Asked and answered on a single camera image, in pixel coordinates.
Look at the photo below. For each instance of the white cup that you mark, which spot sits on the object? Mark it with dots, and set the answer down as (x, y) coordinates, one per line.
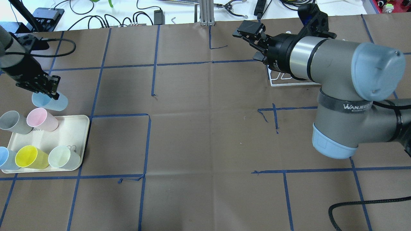
(64, 157)

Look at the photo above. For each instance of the aluminium frame post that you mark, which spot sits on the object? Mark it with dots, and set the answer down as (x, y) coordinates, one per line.
(206, 12)

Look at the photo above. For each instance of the pink cup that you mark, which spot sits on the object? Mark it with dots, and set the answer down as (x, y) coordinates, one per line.
(41, 119)

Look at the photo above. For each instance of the cream serving tray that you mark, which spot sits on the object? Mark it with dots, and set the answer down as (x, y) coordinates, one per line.
(72, 132)

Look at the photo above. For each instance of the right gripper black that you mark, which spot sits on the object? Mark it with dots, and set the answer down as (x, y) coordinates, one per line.
(281, 51)

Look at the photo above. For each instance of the yellow cup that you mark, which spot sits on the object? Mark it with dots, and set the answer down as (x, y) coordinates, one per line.
(31, 157)

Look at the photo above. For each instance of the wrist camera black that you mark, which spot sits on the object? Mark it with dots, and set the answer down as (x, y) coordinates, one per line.
(315, 22)

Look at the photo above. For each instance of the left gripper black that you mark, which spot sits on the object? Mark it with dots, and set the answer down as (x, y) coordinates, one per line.
(16, 70)

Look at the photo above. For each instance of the black power adapter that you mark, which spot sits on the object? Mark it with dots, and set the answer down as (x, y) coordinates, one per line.
(158, 17)

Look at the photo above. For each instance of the white wire cup rack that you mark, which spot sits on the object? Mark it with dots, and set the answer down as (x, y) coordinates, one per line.
(279, 79)

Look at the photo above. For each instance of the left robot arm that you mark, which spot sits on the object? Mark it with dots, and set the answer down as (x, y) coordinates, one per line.
(18, 62)

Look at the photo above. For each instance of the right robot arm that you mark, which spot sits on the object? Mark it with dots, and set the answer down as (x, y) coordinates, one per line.
(356, 80)

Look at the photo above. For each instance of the light blue cup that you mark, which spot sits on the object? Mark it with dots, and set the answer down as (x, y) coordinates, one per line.
(44, 101)
(7, 159)

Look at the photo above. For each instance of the grey cup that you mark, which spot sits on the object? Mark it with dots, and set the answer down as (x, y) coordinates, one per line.
(14, 122)

